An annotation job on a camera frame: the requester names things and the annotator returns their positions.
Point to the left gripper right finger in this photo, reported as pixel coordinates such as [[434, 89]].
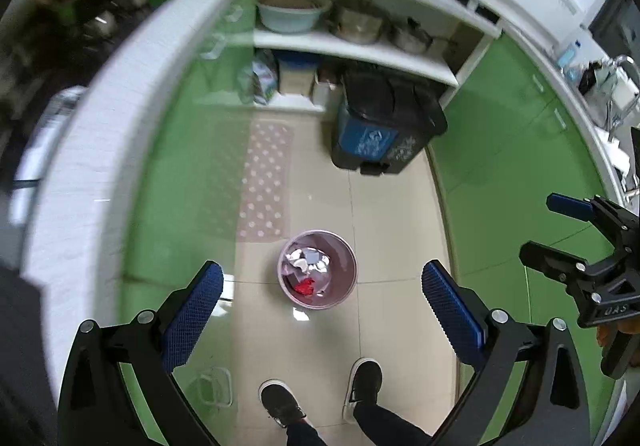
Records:
[[550, 407]]

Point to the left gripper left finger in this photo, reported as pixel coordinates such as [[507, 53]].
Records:
[[95, 407]]

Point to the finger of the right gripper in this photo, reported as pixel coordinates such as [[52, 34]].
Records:
[[618, 225], [574, 272]]

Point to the right hand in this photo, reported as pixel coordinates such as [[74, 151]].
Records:
[[605, 333]]

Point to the green cabinet doors right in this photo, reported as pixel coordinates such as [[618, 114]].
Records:
[[510, 142]]

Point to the green cabinet doors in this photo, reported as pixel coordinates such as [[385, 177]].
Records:
[[188, 204], [510, 142]]

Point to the left black shoe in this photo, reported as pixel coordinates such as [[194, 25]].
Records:
[[280, 403]]

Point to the black shoe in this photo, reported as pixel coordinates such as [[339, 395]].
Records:
[[364, 383], [280, 403]]

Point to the right black shoe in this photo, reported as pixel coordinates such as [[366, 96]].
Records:
[[364, 383]]

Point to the green cabinet doors left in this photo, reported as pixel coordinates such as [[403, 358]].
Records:
[[188, 204]]

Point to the black blue pedal bin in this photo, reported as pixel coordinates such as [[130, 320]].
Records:
[[383, 122]]

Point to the pink polka dot mat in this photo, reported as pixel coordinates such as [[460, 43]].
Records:
[[263, 213]]

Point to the crumpled white paper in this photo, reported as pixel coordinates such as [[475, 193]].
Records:
[[309, 260]]

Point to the pink plastic waste basket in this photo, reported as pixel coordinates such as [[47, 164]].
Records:
[[330, 289]]

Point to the steel pot on shelf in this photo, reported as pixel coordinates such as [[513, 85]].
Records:
[[358, 21]]

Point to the beige blue-lidded container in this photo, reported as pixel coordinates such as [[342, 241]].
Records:
[[296, 71]]

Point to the printed food bag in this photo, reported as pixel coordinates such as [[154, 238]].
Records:
[[258, 81]]

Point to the white shelf unit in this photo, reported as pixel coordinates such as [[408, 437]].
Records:
[[446, 67]]

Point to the light blue basin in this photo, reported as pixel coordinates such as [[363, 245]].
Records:
[[292, 16]]

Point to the steel pan with handle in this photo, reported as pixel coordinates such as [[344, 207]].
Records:
[[409, 36]]

